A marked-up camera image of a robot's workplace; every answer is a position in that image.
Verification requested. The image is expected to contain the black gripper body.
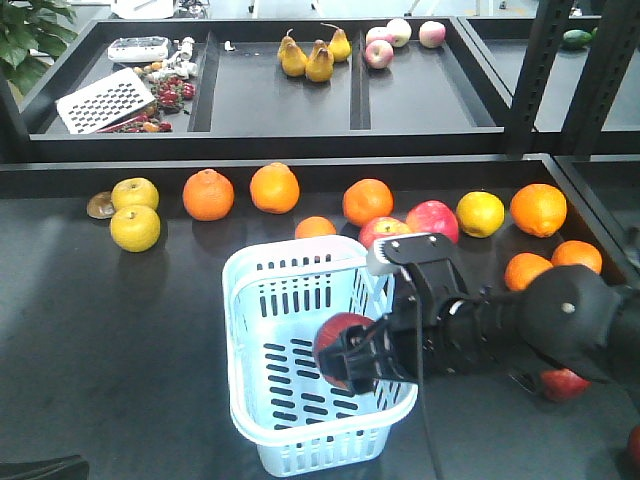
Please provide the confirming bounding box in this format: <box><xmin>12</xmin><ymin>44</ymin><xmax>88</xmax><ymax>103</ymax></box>
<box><xmin>369</xmin><ymin>259</ymin><xmax>500</xmax><ymax>384</ymax></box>

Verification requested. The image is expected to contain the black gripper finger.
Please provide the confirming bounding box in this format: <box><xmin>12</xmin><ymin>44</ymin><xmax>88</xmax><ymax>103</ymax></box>
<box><xmin>1</xmin><ymin>455</ymin><xmax>89</xmax><ymax>480</ymax></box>
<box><xmin>317</xmin><ymin>346</ymin><xmax>374</xmax><ymax>395</ymax></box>
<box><xmin>341</xmin><ymin>320</ymin><xmax>390</xmax><ymax>350</ymax></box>

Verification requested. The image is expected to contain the dark red apple yellow top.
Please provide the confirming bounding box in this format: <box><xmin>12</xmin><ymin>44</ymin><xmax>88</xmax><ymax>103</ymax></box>
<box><xmin>313</xmin><ymin>312</ymin><xmax>374</xmax><ymax>390</ymax></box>

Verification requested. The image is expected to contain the light blue plastic basket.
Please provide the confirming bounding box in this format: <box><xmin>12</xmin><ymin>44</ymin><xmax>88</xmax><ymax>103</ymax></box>
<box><xmin>222</xmin><ymin>235</ymin><xmax>418</xmax><ymax>477</ymax></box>

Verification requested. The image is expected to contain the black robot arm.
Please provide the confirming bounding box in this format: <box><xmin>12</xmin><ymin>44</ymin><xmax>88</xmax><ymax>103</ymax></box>
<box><xmin>314</xmin><ymin>265</ymin><xmax>639</xmax><ymax>394</ymax></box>

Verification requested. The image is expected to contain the small orange behind basket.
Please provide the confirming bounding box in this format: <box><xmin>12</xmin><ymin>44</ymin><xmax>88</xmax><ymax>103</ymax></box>
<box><xmin>294</xmin><ymin>216</ymin><xmax>337</xmax><ymax>239</ymax></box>

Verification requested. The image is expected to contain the orange behind red apples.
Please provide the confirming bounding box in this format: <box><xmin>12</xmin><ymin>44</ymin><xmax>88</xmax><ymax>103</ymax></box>
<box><xmin>342</xmin><ymin>178</ymin><xmax>394</xmax><ymax>227</ymax></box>

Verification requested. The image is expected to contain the bright red apple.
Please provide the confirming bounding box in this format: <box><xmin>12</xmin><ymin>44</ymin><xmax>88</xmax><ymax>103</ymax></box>
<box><xmin>405</xmin><ymin>200</ymin><xmax>459</xmax><ymax>244</ymax></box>
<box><xmin>358</xmin><ymin>216</ymin><xmax>412</xmax><ymax>248</ymax></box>

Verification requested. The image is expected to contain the yellow round pear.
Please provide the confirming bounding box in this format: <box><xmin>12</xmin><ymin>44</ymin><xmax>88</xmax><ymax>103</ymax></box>
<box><xmin>109</xmin><ymin>205</ymin><xmax>161</xmax><ymax>253</ymax></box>
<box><xmin>456</xmin><ymin>191</ymin><xmax>505</xmax><ymax>238</ymax></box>

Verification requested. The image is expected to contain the small orange tangerine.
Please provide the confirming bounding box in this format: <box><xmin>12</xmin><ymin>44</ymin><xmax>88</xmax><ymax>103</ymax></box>
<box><xmin>551</xmin><ymin>240</ymin><xmax>603</xmax><ymax>274</ymax></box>

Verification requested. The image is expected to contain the large orange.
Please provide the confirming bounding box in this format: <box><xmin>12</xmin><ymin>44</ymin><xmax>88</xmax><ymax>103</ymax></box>
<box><xmin>510</xmin><ymin>183</ymin><xmax>567</xmax><ymax>238</ymax></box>

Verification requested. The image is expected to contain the large orange tangerine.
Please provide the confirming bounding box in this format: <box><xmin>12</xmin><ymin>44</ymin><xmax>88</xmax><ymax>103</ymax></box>
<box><xmin>249</xmin><ymin>162</ymin><xmax>300</xmax><ymax>214</ymax></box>

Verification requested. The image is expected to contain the bumpy orange tangerine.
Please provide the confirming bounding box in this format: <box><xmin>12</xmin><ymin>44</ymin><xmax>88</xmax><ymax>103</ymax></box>
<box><xmin>182</xmin><ymin>169</ymin><xmax>235</xmax><ymax>221</ymax></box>

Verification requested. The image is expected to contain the yellow round pear front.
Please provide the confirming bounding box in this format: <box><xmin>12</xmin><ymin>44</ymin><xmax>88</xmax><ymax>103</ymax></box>
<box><xmin>109</xmin><ymin>205</ymin><xmax>161</xmax><ymax>253</ymax></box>

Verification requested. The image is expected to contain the yellow pear fruit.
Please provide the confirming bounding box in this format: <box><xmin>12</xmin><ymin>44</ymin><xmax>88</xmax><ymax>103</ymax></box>
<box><xmin>111</xmin><ymin>177</ymin><xmax>159</xmax><ymax>211</ymax></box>

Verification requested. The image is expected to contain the brown yellow pear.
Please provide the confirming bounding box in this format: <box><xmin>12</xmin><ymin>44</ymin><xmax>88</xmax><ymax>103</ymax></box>
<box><xmin>305</xmin><ymin>47</ymin><xmax>334</xmax><ymax>83</ymax></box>

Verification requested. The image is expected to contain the black wooden produce display stand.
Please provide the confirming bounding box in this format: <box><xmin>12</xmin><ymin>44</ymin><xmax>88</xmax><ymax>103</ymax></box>
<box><xmin>1</xmin><ymin>19</ymin><xmax>639</xmax><ymax>479</ymax></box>

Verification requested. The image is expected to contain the pink apple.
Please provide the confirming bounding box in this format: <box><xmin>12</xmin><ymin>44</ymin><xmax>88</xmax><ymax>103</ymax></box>
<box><xmin>364</xmin><ymin>39</ymin><xmax>394</xmax><ymax>70</ymax></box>

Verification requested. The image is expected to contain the green avocado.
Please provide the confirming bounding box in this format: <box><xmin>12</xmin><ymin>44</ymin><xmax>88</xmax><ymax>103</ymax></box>
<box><xmin>561</xmin><ymin>29</ymin><xmax>593</xmax><ymax>50</ymax></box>

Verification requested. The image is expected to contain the white plastic device box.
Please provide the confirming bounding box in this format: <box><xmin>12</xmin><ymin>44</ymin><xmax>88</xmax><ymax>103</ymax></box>
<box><xmin>107</xmin><ymin>36</ymin><xmax>169</xmax><ymax>63</ymax></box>

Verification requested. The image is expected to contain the green potted plant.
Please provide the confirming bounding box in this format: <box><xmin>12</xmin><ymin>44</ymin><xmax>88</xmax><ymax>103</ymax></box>
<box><xmin>1</xmin><ymin>0</ymin><xmax>77</xmax><ymax>95</ymax></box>

